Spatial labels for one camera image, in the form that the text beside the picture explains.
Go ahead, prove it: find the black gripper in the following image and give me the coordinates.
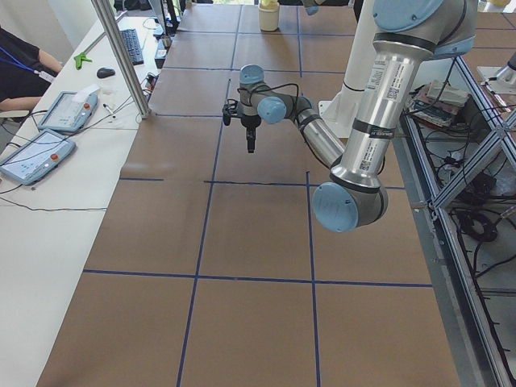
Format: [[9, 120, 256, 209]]
[[240, 114, 260, 153]]

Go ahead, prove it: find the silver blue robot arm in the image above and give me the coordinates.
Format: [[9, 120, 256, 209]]
[[235, 64, 345, 168], [305, 1, 477, 232]]

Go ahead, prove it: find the white lidded container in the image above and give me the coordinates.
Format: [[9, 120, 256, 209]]
[[258, 0, 280, 32]]

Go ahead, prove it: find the black marker pen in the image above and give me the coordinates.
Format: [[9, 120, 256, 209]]
[[102, 103, 114, 114]]

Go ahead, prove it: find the black keyboard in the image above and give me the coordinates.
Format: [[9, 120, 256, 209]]
[[119, 29, 144, 65]]

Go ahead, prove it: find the black computer mouse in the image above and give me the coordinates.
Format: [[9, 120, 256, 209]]
[[96, 67, 116, 79]]

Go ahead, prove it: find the teach pendant far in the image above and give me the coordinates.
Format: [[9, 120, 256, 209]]
[[37, 91, 98, 135]]

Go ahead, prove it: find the teach pendant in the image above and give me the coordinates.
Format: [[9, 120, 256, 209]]
[[1, 129, 77, 185], [37, 91, 98, 135]]

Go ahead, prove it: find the green clamp tool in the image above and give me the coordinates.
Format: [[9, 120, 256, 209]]
[[73, 52, 93, 70]]

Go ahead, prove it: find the stack of books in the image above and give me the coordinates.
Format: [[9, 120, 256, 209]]
[[406, 81, 469, 127]]

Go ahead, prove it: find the teach pendant near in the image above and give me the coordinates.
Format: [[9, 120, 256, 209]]
[[1, 129, 77, 185]]

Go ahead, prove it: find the seated person in black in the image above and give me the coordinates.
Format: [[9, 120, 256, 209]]
[[1, 27, 63, 112]]

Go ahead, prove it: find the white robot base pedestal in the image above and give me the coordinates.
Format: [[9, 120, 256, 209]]
[[319, 0, 376, 138]]

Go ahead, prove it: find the aluminium frame post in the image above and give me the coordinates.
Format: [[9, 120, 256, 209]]
[[91, 0, 151, 119]]

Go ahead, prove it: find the aluminium frame rack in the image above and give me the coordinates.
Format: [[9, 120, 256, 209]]
[[395, 47, 515, 386]]

